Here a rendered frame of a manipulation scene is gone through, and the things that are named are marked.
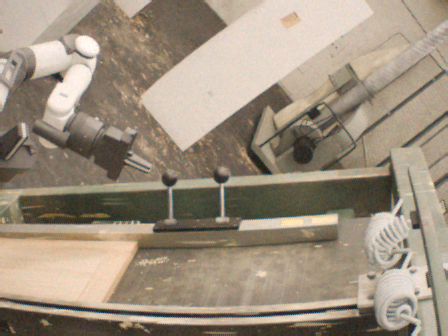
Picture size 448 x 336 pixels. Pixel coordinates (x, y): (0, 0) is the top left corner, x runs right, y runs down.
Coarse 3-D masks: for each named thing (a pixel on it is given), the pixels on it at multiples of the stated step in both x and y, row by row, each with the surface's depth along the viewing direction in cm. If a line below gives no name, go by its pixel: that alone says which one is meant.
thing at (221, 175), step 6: (216, 168) 146; (222, 168) 146; (216, 174) 145; (222, 174) 145; (228, 174) 146; (216, 180) 146; (222, 180) 145; (222, 186) 146; (222, 192) 146; (222, 198) 145; (222, 204) 145; (222, 210) 145; (222, 216) 145; (216, 222) 144; (222, 222) 144
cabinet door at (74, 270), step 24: (0, 240) 155; (24, 240) 154; (48, 240) 153; (72, 240) 151; (0, 264) 142; (24, 264) 141; (48, 264) 140; (72, 264) 139; (96, 264) 139; (120, 264) 137; (0, 288) 129; (24, 288) 129; (48, 288) 129; (72, 288) 128; (96, 288) 127
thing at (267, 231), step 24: (312, 216) 143; (336, 216) 141; (96, 240) 150; (120, 240) 149; (144, 240) 148; (168, 240) 146; (192, 240) 145; (216, 240) 144; (240, 240) 143; (264, 240) 142; (288, 240) 141; (312, 240) 140
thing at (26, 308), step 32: (416, 224) 87; (384, 256) 92; (416, 288) 92; (0, 320) 112; (32, 320) 109; (64, 320) 107; (96, 320) 106; (128, 320) 104; (160, 320) 104; (192, 320) 103; (224, 320) 102; (256, 320) 100; (288, 320) 99; (320, 320) 97; (352, 320) 96
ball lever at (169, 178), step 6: (162, 174) 149; (168, 174) 148; (174, 174) 148; (162, 180) 148; (168, 180) 147; (174, 180) 148; (168, 186) 148; (168, 192) 148; (168, 198) 148; (168, 204) 148; (168, 210) 148; (168, 216) 147; (168, 222) 147; (174, 222) 146
